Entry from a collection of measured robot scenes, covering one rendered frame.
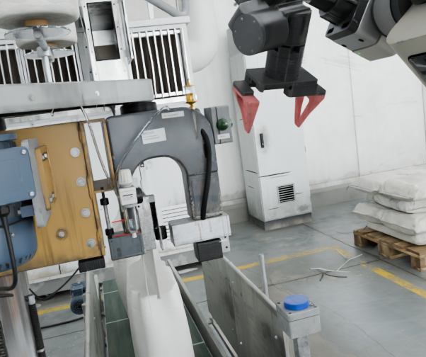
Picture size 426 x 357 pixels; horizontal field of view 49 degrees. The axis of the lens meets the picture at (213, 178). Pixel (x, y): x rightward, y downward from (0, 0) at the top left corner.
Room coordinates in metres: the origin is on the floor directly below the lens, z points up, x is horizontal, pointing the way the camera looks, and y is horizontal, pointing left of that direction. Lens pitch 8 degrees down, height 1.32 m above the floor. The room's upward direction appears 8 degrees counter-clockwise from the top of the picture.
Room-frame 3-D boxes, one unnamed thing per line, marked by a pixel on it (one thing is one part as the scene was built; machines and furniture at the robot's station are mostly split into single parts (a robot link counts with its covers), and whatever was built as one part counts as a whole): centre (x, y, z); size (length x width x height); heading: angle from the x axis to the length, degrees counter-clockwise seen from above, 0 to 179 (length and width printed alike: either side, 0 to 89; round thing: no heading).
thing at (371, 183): (3.80, -1.50, 0.56); 0.66 x 0.43 x 0.15; 101
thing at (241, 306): (1.73, -0.02, 0.54); 1.05 x 0.02 x 0.41; 14
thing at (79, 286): (2.64, 0.85, 0.35); 0.30 x 0.15 x 0.15; 14
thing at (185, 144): (1.23, 0.14, 1.21); 0.30 x 0.25 x 0.30; 14
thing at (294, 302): (1.05, -0.16, 0.84); 0.06 x 0.06 x 0.02
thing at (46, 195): (0.96, 0.37, 1.23); 0.28 x 0.07 x 0.16; 14
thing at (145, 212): (1.10, 0.18, 1.08); 0.03 x 0.01 x 0.13; 104
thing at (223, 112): (1.16, -0.03, 1.29); 0.08 x 0.05 x 0.09; 14
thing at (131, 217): (1.02, 0.19, 1.11); 0.03 x 0.03 x 0.06
